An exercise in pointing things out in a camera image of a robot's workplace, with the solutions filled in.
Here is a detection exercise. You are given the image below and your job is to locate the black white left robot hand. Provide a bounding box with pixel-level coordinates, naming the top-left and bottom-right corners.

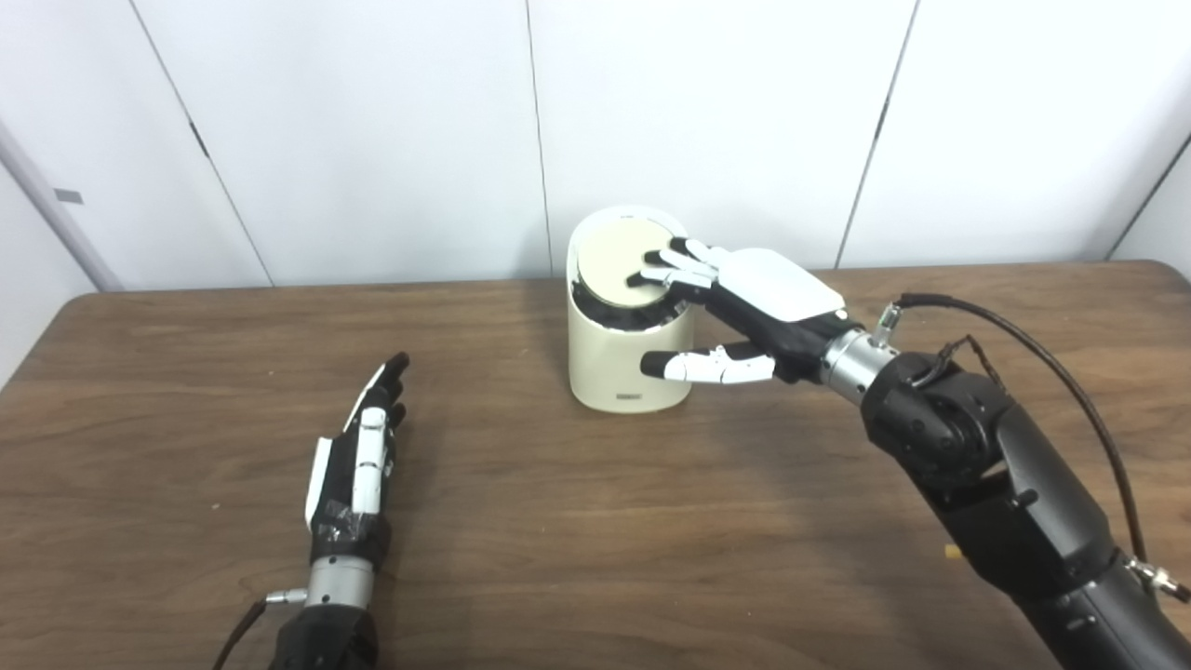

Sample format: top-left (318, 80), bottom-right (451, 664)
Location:
top-left (304, 352), bottom-right (411, 564)

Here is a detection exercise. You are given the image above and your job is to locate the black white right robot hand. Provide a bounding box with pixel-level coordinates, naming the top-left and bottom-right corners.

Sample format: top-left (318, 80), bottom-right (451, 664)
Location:
top-left (625, 237), bottom-right (866, 385)

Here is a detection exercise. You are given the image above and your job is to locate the cream round bin lid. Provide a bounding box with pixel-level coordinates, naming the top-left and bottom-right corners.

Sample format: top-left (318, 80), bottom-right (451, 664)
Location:
top-left (577, 219), bottom-right (685, 308)

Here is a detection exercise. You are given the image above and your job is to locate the cream-colored bin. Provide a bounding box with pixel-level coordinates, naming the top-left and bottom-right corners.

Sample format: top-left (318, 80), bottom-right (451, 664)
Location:
top-left (566, 206), bottom-right (697, 414)

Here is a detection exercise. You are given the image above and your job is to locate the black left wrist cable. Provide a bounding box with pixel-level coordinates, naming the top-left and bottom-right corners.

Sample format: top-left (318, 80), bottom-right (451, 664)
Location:
top-left (212, 588), bottom-right (308, 670)

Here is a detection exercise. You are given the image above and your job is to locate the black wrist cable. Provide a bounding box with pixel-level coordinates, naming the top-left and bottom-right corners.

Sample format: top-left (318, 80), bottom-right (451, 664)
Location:
top-left (212, 588), bottom-right (308, 670)
top-left (873, 293), bottom-right (1191, 604)

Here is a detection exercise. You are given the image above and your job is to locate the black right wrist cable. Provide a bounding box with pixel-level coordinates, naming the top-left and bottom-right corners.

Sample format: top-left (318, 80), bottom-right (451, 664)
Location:
top-left (873, 293), bottom-right (1191, 604)

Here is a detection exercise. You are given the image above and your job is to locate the grey wall corner strip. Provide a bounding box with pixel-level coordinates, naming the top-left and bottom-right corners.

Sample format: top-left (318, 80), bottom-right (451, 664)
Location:
top-left (0, 121), bottom-right (125, 292)

